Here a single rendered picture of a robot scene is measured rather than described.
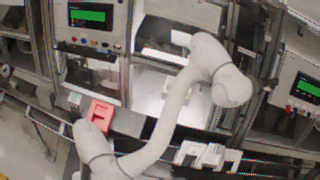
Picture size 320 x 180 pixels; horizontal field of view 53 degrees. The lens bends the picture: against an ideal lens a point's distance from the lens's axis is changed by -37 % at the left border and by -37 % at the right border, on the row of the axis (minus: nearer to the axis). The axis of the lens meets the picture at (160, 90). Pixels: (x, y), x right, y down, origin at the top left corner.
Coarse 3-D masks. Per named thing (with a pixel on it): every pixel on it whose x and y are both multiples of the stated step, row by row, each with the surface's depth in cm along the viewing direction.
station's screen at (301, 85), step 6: (300, 78) 161; (300, 84) 165; (306, 84) 163; (312, 84) 160; (294, 90) 171; (300, 90) 169; (306, 90) 166; (312, 90) 164; (318, 90) 162; (300, 96) 172; (306, 96) 170; (312, 96) 168; (318, 96) 166; (312, 102) 172
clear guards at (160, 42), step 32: (160, 0) 161; (192, 0) 155; (224, 0) 147; (160, 32) 180; (192, 32) 173; (224, 32) 165; (256, 32) 156; (64, 64) 222; (96, 64) 212; (160, 64) 198; (256, 64) 174; (96, 96) 238; (224, 128) 226
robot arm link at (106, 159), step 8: (96, 160) 158; (104, 160) 158; (112, 160) 159; (96, 168) 158; (104, 168) 156; (112, 168) 155; (96, 176) 158; (104, 176) 156; (112, 176) 155; (120, 176) 154; (128, 176) 155
